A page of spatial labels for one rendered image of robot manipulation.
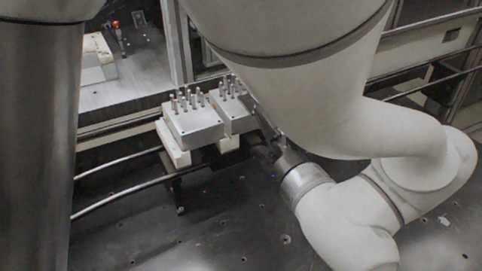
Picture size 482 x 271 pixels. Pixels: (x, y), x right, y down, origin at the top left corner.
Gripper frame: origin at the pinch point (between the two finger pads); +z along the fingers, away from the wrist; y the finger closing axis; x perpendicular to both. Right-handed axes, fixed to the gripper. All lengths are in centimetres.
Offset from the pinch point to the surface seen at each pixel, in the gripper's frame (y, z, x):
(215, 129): 1.2, -1.7, 8.5
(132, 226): -22.4, 0.8, 30.1
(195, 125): 2.3, 0.1, 12.3
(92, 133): -72, 108, 37
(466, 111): -91, 49, -184
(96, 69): 1.1, 35.0, 26.8
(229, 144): -3.8, -2.4, 5.8
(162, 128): -2.4, 8.1, 17.7
